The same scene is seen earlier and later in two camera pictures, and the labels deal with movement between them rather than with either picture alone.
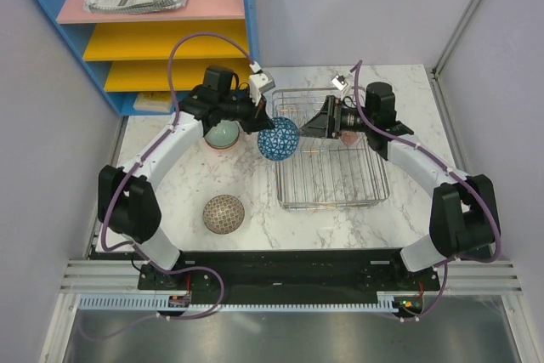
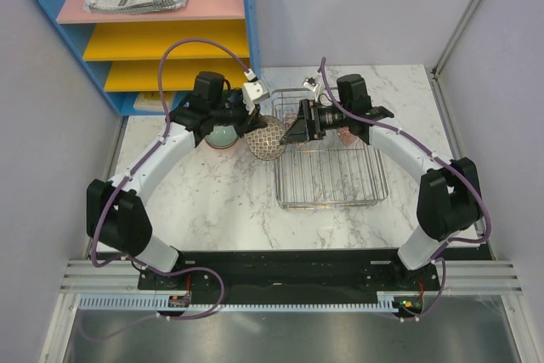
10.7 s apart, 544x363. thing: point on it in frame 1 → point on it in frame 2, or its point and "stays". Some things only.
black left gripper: (257, 119) stays
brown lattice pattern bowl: (223, 213) → (265, 143)
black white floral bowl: (348, 137) stays
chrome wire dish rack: (325, 172) stays
